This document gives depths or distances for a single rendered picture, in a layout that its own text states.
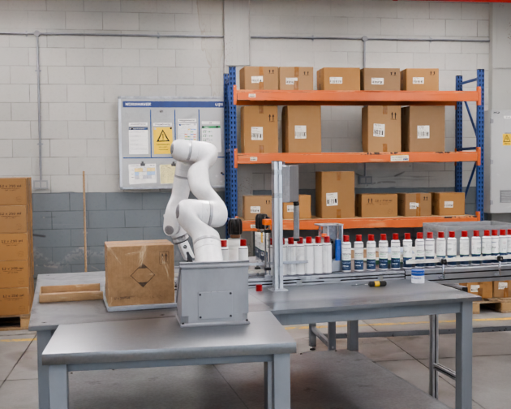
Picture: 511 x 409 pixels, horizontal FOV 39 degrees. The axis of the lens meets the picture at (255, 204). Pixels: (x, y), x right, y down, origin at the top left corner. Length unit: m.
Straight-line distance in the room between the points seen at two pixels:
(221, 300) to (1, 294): 4.22
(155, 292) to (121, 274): 0.18
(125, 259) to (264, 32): 5.49
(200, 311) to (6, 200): 4.15
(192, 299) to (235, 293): 0.18
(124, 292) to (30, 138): 5.15
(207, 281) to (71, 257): 5.46
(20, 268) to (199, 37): 3.29
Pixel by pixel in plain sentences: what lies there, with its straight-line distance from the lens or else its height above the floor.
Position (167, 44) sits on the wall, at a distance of 8.30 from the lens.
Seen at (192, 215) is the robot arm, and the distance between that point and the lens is 3.13.
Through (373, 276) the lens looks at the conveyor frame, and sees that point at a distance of 4.03.
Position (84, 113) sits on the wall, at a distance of 8.23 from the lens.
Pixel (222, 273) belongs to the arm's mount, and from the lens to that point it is 2.91.
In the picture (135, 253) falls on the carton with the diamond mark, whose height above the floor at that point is 1.08.
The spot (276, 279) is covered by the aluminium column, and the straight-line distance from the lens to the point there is 3.71.
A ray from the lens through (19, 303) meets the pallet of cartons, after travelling 6.93.
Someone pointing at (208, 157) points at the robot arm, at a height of 1.52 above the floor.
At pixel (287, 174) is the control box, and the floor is 1.43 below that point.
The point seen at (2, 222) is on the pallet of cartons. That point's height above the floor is 0.99.
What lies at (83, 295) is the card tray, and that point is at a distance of 3.60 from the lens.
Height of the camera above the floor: 1.47
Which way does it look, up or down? 3 degrees down
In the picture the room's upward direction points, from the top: 1 degrees counter-clockwise
